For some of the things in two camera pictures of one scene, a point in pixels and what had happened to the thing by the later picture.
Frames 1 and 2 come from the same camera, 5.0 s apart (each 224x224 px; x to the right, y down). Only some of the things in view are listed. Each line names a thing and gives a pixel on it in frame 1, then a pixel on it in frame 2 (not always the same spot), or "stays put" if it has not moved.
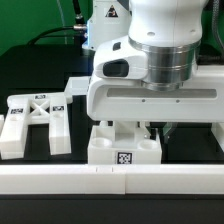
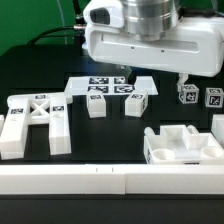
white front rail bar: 112,179 stays put
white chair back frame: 23,110 stays put
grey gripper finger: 165,130 -> 182,78
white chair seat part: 124,143 -> 182,145
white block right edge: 217,128 stays put
